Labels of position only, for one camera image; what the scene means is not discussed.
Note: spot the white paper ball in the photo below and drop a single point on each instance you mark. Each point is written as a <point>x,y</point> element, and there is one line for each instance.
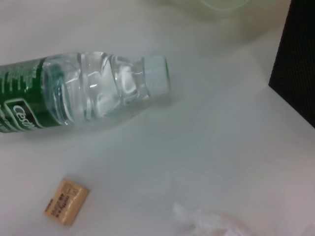
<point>197,218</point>

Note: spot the green glass fruit plate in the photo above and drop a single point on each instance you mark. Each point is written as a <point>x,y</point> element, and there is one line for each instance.
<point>221,5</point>

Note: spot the black mesh pen holder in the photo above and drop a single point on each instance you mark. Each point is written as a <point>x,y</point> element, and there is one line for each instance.
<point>297,61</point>

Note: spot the green label water bottle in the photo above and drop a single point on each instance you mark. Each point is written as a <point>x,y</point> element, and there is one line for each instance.
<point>98,86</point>

